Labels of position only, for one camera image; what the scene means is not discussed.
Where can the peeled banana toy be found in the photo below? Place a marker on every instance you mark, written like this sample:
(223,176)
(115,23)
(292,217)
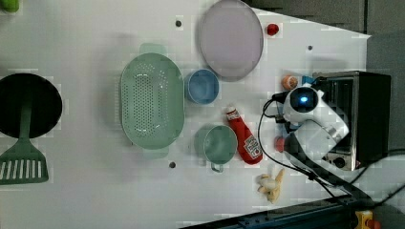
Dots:
(271,187)

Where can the green mug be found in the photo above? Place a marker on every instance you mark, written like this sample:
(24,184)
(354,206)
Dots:
(217,144)

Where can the black toaster oven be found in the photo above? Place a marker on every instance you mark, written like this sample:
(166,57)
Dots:
(362,100)

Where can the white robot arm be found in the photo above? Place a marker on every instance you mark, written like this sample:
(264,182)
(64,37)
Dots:
(320,129)

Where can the green oval colander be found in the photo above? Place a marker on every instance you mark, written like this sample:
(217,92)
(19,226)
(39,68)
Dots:
(152,101)

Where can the pink strawberry toy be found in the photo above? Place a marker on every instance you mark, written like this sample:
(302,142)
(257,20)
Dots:
(280,144)

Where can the green slotted spatula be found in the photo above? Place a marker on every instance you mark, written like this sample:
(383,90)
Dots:
(23,163)

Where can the red ketchup bottle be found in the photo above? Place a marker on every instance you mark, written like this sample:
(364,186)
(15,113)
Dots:
(248,146)

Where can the orange slice toy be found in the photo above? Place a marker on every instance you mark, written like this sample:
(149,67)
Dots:
(289,82)

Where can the red strawberry toy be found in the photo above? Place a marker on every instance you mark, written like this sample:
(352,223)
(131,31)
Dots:
(272,29)

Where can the black round pan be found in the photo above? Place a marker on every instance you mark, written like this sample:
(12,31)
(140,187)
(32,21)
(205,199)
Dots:
(42,96)

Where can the blue small bowl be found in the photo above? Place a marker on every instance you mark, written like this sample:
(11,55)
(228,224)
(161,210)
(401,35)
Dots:
(201,87)

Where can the green cup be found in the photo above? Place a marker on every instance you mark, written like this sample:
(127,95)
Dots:
(10,5)

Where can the lilac round plate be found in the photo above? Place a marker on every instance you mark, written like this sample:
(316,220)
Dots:
(231,39)

